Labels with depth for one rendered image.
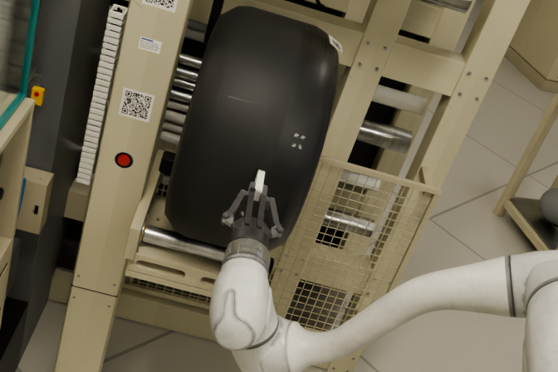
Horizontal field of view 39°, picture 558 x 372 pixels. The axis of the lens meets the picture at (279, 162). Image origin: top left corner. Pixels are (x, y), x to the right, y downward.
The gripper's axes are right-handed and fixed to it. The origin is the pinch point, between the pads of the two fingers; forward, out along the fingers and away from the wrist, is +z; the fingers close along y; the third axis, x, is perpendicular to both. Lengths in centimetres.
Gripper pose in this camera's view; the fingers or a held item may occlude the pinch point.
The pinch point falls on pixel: (258, 185)
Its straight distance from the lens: 166.7
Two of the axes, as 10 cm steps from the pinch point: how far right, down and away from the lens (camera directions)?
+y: -9.6, -2.7, -1.1
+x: -2.8, 7.4, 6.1
